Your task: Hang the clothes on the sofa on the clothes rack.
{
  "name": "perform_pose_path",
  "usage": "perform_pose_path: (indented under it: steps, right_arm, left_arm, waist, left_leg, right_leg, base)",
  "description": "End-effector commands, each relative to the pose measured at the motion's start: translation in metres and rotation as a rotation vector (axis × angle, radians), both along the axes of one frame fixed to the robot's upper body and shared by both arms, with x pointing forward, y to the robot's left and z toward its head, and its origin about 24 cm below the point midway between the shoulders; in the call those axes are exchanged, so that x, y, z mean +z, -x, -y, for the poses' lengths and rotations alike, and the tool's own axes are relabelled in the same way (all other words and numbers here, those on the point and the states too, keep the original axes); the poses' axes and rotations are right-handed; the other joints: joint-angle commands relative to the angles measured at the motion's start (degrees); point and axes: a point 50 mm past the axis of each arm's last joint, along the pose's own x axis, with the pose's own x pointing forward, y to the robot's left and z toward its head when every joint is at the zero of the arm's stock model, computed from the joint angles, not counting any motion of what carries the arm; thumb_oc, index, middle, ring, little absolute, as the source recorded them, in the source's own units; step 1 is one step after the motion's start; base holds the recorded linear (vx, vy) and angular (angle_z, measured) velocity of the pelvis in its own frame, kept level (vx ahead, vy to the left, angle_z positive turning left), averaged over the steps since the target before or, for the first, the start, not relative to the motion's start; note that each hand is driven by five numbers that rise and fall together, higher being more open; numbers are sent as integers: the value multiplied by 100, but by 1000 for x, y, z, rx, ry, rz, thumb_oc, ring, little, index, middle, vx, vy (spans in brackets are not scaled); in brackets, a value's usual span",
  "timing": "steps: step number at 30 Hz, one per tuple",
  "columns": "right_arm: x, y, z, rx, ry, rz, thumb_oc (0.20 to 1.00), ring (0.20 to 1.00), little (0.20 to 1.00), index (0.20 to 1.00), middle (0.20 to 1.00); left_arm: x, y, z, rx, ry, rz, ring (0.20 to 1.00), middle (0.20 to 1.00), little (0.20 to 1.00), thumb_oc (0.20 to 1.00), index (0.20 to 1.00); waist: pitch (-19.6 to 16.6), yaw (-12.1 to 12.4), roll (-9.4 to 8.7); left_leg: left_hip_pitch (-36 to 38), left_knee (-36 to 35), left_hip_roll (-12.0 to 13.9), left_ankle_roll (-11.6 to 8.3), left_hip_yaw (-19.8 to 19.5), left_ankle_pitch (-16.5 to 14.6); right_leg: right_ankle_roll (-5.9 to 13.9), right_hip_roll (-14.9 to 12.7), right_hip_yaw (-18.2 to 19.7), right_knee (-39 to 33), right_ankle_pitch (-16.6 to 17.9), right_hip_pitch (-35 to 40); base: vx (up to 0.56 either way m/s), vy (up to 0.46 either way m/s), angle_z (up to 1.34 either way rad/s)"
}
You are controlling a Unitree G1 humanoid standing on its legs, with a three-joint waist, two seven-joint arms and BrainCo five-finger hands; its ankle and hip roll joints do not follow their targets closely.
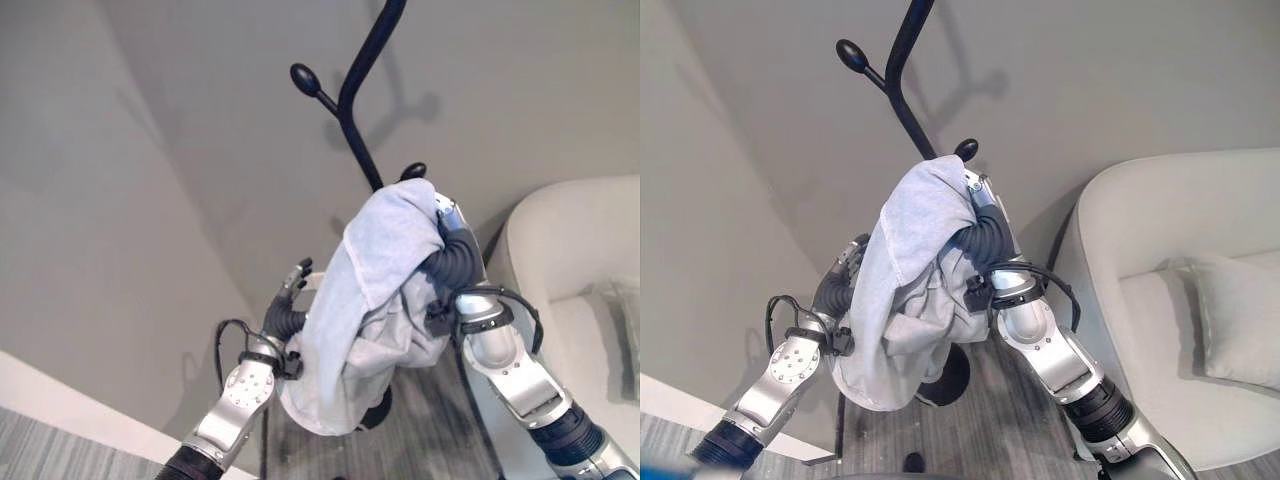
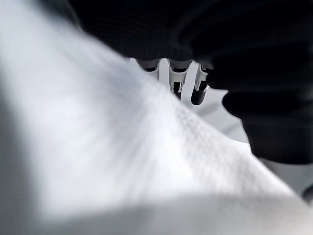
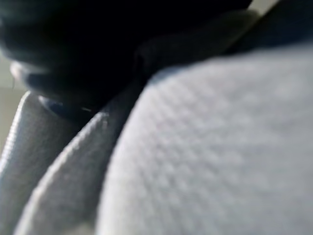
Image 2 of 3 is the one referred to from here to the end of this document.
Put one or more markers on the white knit garment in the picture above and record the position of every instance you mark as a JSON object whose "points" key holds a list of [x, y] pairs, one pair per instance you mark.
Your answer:
{"points": [[110, 151]]}

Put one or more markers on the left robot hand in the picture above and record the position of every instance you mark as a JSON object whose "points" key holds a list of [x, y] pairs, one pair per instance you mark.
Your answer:
{"points": [[244, 61]]}

